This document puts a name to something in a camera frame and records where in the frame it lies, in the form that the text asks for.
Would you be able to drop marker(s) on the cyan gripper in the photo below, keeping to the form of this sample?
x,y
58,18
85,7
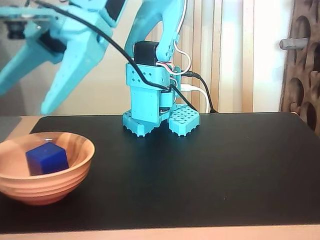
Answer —
x,y
75,53

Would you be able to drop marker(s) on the cyan wrist camera mount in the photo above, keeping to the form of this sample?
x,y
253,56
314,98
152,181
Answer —
x,y
15,11

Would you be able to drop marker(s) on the black table mat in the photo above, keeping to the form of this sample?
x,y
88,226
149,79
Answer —
x,y
175,190

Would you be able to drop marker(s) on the blue cube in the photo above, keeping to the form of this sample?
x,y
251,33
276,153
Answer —
x,y
47,160

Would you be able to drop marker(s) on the grey bottle neck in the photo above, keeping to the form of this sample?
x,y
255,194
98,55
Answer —
x,y
293,43

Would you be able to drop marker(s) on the cyan perforated robot base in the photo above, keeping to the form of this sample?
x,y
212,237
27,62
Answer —
x,y
185,120

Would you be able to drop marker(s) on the brown wooden wine rack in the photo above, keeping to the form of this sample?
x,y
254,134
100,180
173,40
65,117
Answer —
x,y
315,62

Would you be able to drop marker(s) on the orange ribbed bowl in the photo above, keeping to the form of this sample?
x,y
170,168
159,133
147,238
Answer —
x,y
50,190

